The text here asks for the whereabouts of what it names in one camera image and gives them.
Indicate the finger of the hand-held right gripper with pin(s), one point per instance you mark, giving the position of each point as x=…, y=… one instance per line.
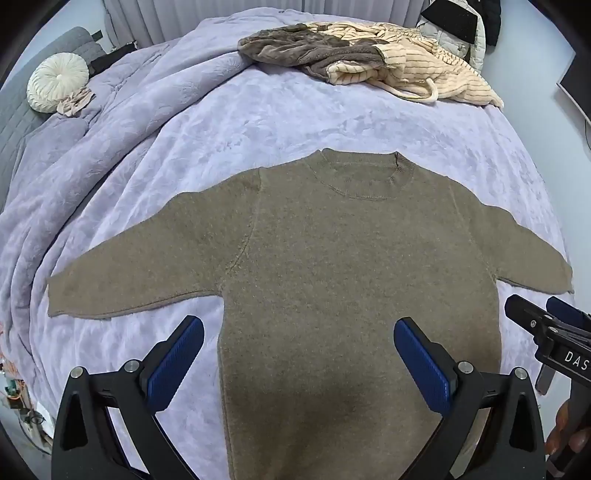
x=565, y=313
x=526, y=314

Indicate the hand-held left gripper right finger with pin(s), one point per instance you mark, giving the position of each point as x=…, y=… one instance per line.
x=422, y=364

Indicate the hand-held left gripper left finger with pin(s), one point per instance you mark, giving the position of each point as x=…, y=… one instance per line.
x=178, y=355

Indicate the olive brown knit sweater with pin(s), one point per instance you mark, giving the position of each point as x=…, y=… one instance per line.
x=351, y=286

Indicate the person's right hand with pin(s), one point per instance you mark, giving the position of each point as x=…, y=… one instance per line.
x=559, y=429

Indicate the flat black monitor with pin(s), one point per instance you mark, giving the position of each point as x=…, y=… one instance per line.
x=577, y=87

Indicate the lavender plush blanket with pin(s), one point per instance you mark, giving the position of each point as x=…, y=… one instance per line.
x=194, y=120

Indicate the cream striped knit garment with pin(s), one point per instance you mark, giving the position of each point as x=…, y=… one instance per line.
x=415, y=67

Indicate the grey quilted sofa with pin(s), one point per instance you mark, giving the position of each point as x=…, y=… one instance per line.
x=16, y=115

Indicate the white and black jacket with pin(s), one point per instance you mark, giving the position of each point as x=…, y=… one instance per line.
x=455, y=27

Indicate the black puffer jacket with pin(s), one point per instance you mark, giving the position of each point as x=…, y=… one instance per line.
x=490, y=18

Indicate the round cream pleated pillow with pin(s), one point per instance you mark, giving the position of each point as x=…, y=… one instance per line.
x=57, y=82

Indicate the black cloth item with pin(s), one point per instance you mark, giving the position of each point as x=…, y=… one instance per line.
x=108, y=57

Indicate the brown fleece garment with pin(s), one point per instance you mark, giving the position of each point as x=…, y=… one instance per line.
x=295, y=48

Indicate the grey curtain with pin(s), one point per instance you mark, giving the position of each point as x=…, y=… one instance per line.
x=231, y=14

